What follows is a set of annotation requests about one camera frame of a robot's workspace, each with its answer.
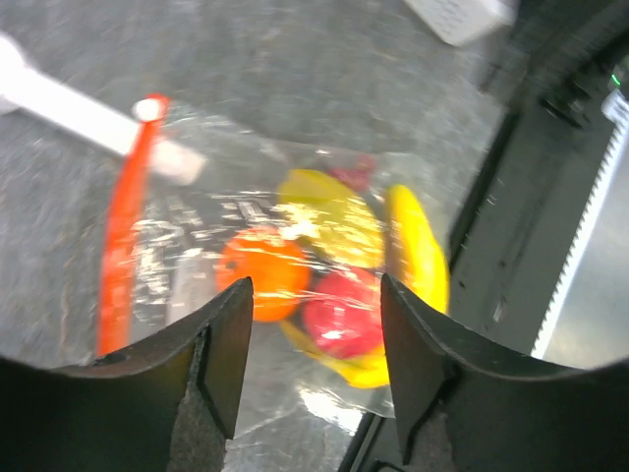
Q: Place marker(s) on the orange fruit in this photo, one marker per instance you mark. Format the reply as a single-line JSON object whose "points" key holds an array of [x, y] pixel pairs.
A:
{"points": [[277, 267]]}

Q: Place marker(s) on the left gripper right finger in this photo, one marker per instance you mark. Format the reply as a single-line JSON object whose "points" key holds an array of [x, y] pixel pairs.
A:
{"points": [[493, 408]]}

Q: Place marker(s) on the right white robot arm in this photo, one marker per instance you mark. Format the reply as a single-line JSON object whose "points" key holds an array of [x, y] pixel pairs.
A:
{"points": [[546, 57]]}

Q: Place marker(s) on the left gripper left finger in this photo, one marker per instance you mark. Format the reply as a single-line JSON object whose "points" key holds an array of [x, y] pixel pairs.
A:
{"points": [[168, 402]]}

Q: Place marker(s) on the yellow lemon fruit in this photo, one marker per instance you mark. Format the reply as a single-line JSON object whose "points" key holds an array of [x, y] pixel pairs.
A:
{"points": [[335, 219]]}

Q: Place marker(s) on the clear orange-zipper zip bag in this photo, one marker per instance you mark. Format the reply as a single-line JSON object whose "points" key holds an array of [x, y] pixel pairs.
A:
{"points": [[198, 206]]}

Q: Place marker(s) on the white plastic basket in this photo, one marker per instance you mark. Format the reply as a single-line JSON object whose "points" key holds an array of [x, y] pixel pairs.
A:
{"points": [[459, 22]]}

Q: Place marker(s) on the yellow banana bunch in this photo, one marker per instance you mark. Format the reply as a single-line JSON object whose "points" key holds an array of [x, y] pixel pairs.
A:
{"points": [[418, 261]]}

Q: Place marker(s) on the metal clothes rack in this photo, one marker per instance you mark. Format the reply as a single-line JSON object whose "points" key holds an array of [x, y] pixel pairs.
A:
{"points": [[24, 87]]}

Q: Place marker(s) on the red grape bunch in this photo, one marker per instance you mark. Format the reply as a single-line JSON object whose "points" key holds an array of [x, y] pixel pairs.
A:
{"points": [[357, 177]]}

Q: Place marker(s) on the red apple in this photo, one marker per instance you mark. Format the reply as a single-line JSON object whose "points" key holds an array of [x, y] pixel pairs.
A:
{"points": [[343, 318]]}

